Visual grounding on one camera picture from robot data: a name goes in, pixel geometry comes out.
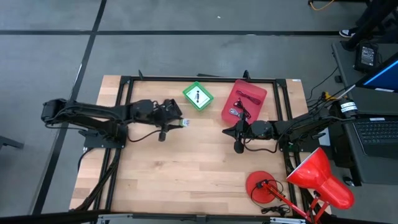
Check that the green USB wall charger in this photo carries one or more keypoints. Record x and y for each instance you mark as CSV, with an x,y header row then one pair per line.
x,y
185,123

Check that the black aluminium table frame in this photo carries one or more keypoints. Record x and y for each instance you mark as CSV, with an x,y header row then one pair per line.
x,y
202,78

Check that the translucent red-pink plastic bin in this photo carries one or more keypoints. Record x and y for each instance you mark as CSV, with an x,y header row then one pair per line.
x,y
253,109

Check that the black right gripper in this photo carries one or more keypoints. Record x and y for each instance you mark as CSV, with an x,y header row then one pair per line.
x,y
244,130

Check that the black power brick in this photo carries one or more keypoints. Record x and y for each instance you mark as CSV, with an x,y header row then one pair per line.
x,y
367,57

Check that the dark furniture leg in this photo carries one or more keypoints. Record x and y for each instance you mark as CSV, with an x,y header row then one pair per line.
x,y
9,142

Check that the red desk lamp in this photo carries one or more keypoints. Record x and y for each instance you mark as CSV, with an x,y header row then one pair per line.
x,y
320,180

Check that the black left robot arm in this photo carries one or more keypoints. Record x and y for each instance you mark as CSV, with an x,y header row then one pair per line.
x,y
93,110

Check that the person's shoe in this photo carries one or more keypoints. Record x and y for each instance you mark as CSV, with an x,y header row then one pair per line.
x,y
346,33

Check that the monitor with blue screen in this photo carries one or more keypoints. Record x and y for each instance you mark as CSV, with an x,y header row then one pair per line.
x,y
385,74

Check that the black slotted plastic basket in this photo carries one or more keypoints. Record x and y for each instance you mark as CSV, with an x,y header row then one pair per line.
x,y
178,110

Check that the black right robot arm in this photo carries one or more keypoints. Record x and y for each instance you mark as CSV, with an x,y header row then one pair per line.
x,y
304,124

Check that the green slotted plastic basket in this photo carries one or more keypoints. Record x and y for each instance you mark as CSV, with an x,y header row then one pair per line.
x,y
204,91

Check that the silver camera mount bar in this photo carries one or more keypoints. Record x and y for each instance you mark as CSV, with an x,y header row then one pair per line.
x,y
280,221

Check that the thin white rod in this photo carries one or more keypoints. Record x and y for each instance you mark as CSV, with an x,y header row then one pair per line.
x,y
346,92

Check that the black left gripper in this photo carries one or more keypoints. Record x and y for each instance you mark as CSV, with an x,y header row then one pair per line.
x,y
161,118

